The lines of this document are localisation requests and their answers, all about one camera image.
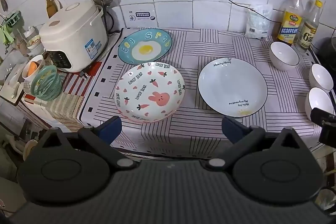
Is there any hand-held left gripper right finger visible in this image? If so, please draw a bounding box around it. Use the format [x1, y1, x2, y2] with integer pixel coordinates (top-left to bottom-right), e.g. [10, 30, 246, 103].
[200, 116, 312, 171]

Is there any white plate with black rim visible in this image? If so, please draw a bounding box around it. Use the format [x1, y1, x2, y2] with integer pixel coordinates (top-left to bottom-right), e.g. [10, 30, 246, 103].
[197, 57, 268, 118]

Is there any black rice cooker cord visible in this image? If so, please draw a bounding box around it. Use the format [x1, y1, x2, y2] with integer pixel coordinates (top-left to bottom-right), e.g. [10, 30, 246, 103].
[83, 0, 114, 33]

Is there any pink bunny print plate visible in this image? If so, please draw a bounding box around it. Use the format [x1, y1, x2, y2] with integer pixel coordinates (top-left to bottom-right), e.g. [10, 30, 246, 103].
[115, 62, 186, 123]

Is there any white rice cooker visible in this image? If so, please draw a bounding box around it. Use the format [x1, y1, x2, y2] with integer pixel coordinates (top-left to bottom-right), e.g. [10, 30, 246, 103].
[39, 0, 109, 73]

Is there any white cup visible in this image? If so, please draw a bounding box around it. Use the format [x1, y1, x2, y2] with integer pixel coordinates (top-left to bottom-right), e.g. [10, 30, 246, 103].
[21, 55, 45, 81]

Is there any striped patterned tablecloth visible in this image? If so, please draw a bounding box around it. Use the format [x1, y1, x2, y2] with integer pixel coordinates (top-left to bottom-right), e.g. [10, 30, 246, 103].
[79, 27, 331, 159]

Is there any glass jar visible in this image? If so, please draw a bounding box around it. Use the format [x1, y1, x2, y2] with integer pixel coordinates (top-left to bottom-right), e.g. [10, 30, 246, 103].
[24, 27, 44, 55]

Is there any blue fried egg plate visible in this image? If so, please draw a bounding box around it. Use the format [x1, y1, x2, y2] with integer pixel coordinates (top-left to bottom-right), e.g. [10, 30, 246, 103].
[118, 29, 173, 65]

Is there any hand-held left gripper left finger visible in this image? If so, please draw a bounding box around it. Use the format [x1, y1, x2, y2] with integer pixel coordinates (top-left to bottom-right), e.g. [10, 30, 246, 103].
[33, 116, 134, 170]

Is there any black wok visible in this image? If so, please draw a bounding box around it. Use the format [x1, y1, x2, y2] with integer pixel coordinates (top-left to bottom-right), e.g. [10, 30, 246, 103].
[314, 36, 336, 67]

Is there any green hanging rack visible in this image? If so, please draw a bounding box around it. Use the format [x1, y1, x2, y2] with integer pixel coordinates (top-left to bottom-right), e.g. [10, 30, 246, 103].
[0, 11, 21, 43]

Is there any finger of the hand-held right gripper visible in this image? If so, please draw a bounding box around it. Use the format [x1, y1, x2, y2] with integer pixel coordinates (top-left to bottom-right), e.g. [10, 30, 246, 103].
[319, 122, 336, 148]
[310, 108, 336, 127]

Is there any orange carrot piece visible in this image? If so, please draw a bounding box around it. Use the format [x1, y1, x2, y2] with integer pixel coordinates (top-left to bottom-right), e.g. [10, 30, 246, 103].
[28, 61, 40, 75]

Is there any clear plastic bag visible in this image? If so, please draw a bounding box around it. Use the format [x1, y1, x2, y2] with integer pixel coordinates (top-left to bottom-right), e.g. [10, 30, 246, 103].
[245, 4, 273, 39]

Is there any white ribbed bowl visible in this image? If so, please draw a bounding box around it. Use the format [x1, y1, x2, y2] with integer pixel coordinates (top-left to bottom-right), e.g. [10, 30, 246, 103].
[269, 41, 300, 71]
[308, 88, 334, 122]
[308, 64, 334, 92]

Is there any wall sticker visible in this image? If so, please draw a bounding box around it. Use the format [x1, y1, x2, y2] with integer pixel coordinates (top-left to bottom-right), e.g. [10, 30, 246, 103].
[129, 10, 156, 22]

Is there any beige striped towel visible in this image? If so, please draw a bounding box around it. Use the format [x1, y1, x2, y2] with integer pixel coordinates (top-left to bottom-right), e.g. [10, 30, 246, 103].
[45, 93, 85, 132]

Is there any cooking wine bottle yellow label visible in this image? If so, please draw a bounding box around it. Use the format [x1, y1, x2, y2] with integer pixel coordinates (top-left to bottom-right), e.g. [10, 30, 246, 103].
[277, 0, 305, 46]

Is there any clear vinegar bottle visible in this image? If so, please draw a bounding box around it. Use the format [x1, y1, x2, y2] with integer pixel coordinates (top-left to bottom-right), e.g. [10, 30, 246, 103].
[297, 0, 323, 52]

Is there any red striped cloth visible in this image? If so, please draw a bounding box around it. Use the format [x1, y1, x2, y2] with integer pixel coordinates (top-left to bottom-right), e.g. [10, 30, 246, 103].
[62, 61, 103, 96]

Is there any green plastic basket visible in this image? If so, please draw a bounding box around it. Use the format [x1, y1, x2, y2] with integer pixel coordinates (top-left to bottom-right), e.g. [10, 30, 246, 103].
[29, 65, 66, 102]

